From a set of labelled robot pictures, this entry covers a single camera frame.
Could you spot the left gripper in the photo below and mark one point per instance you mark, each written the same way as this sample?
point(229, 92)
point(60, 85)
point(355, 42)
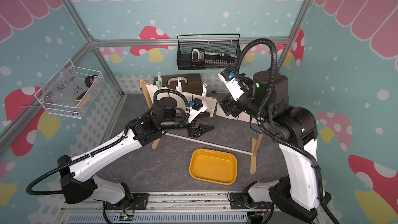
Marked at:
point(192, 130)

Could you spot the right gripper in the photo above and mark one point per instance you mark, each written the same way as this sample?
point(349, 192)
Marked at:
point(230, 102)

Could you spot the white clothespin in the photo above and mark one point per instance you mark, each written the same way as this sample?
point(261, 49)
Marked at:
point(179, 85)
point(204, 91)

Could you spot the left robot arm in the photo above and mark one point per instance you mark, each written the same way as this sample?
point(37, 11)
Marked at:
point(75, 178)

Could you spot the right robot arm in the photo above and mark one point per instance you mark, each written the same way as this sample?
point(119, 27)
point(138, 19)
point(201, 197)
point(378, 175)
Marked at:
point(265, 99)

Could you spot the yellow plastic tray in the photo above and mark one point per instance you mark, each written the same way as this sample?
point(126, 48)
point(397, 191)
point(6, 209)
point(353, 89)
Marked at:
point(213, 166)

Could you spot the brown lid toolbox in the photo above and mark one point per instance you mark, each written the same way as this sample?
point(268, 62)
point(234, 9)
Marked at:
point(191, 83)

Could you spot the green clothespin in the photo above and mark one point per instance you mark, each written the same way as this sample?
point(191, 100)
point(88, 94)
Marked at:
point(159, 81)

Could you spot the black tape roll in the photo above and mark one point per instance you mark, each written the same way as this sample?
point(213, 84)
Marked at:
point(89, 80)

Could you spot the plastic labelled bag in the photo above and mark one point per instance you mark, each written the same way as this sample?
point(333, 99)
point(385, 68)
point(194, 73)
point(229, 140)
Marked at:
point(67, 86)

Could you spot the wooden string rack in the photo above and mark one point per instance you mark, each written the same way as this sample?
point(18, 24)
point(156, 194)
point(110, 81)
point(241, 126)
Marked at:
point(211, 142)

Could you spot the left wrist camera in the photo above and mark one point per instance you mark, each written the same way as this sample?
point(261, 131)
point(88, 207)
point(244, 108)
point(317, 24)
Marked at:
point(196, 112)

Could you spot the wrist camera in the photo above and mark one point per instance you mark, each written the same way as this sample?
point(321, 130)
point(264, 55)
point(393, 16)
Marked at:
point(196, 112)
point(227, 76)

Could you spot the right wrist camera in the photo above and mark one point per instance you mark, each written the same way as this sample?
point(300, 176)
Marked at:
point(227, 76)

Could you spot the black wire mesh basket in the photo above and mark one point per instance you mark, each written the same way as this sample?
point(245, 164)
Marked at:
point(222, 43)

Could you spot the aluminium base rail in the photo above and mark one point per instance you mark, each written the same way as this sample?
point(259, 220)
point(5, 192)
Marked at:
point(189, 207)

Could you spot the yellow handled tool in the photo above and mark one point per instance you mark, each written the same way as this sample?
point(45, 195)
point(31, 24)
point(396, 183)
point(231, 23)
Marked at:
point(84, 101)

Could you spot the white wire mesh basket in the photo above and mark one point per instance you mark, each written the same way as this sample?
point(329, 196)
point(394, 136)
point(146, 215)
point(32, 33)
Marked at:
point(45, 96)

